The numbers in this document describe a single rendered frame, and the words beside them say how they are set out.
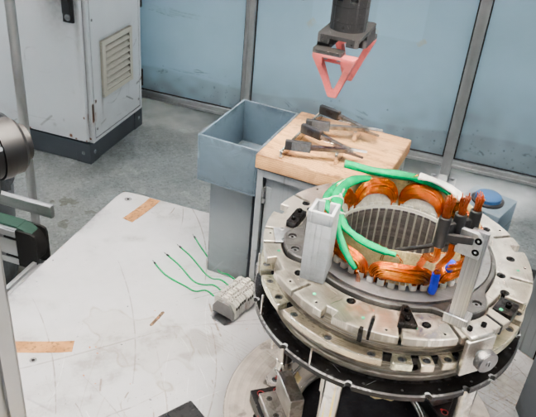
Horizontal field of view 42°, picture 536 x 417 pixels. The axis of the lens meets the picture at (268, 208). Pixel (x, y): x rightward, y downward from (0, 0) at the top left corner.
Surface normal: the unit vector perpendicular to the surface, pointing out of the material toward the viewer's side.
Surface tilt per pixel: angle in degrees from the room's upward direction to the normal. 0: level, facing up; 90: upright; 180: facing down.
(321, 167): 0
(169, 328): 0
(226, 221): 90
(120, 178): 0
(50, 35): 90
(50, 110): 90
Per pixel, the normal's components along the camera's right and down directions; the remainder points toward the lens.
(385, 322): 0.08, -0.84
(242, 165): -0.41, 0.46
